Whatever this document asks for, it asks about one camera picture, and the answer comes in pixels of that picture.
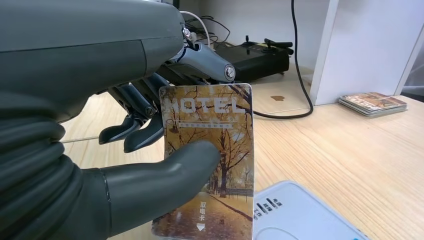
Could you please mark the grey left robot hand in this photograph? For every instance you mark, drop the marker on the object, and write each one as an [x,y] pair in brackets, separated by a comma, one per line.
[82,49]

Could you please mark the autumn trees hotel key card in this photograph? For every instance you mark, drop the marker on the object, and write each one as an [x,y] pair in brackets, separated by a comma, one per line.
[232,132]

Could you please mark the stack of hotel key cards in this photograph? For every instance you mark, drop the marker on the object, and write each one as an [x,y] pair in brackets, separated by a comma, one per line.
[372,101]

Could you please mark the white card reader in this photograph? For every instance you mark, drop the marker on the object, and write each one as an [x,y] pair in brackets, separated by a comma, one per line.
[298,215]

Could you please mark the black remote controller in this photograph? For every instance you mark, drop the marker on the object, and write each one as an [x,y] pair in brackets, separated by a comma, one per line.
[258,61]

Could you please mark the white desk partition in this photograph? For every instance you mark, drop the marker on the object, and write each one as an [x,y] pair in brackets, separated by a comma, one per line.
[364,49]

